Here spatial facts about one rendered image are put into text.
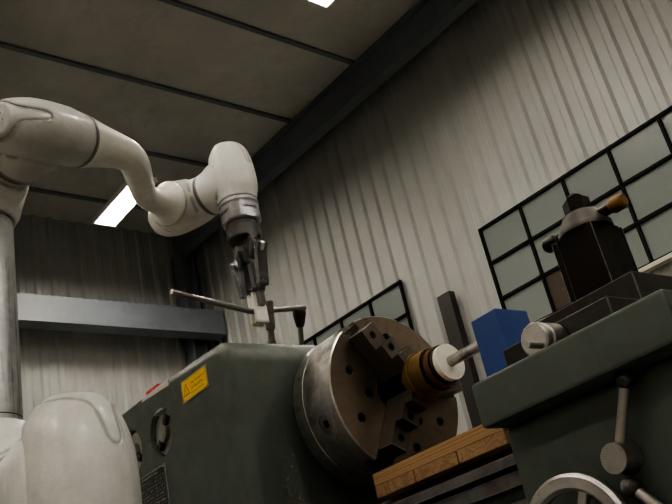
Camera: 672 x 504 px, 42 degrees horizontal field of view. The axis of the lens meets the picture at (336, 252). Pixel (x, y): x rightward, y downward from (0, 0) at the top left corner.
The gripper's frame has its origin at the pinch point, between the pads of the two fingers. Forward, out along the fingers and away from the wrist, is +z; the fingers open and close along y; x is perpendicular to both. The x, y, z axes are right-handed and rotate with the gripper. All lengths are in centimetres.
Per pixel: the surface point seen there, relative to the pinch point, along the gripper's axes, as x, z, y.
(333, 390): -3.1, 26.6, 23.3
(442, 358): 10.3, 26.3, 38.9
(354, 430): -0.3, 34.2, 23.3
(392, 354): 7.7, 21.8, 29.3
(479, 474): -5, 51, 54
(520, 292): 639, -246, -422
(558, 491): -17, 58, 77
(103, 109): 327, -627, -730
